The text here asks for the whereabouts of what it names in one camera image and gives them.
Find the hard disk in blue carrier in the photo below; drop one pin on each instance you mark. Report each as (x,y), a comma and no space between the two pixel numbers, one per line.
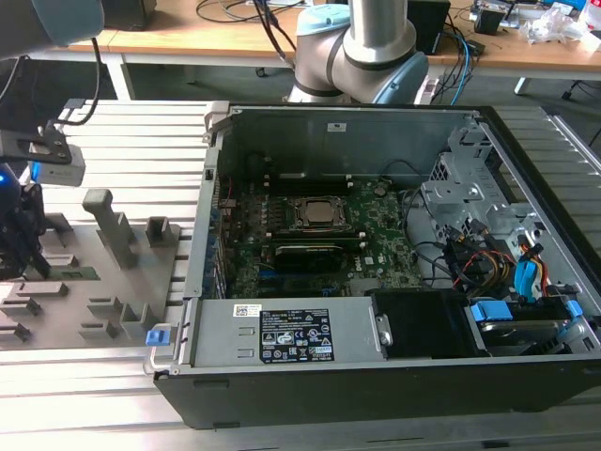
(490,312)

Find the small black adapter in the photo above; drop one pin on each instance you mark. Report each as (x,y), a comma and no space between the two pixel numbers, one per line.
(478,48)

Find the small black device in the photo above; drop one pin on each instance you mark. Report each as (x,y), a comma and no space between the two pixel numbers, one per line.
(488,21)

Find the crumpled clear plastic bag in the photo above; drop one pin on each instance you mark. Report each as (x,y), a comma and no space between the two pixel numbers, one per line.
(549,23)

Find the red white package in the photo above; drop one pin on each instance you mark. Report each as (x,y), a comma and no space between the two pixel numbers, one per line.
(591,11)

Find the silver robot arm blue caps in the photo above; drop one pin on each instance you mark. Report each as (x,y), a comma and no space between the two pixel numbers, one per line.
(371,28)

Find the green RAM stick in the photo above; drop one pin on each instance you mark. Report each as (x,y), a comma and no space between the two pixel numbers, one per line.
(77,274)

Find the silver coin cell battery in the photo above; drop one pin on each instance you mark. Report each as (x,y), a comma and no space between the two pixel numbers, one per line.
(380,191)

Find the black desktop box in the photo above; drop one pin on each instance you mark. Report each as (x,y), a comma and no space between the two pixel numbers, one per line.
(427,23)

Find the white power strip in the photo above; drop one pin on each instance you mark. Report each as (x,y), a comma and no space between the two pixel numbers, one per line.
(426,89)

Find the black graphics card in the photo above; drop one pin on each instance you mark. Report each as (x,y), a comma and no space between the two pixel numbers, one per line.
(310,257)

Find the grey parts rack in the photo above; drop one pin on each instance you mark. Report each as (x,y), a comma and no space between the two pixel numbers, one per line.
(145,277)

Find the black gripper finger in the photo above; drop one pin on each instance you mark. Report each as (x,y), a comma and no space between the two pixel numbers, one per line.
(35,211)

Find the black chair base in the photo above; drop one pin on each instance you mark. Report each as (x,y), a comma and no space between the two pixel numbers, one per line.
(580,87)

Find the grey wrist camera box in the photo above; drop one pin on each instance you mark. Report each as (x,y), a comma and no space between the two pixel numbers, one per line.
(56,171)

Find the grey power supply unit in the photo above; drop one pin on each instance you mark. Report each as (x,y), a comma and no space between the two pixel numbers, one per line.
(220,329)

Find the silver metal drive cage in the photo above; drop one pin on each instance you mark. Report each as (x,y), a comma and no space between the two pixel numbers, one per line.
(451,197)

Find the wooden desk white frame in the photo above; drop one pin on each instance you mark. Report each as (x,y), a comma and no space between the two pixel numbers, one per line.
(516,54)
(188,40)

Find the silver CPU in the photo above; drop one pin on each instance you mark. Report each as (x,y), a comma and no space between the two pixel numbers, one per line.
(325,212)

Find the black PC case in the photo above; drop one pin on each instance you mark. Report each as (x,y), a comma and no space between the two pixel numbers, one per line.
(375,399)

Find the blue release latch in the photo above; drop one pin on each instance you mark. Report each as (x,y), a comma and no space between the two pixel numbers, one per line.
(157,338)

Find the black equipment box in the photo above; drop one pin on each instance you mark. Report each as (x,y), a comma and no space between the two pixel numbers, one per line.
(129,11)

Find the green motherboard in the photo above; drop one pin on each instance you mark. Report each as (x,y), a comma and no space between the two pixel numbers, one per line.
(389,225)

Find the RAM slot white clips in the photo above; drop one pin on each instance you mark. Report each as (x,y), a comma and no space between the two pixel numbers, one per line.
(310,187)
(310,178)

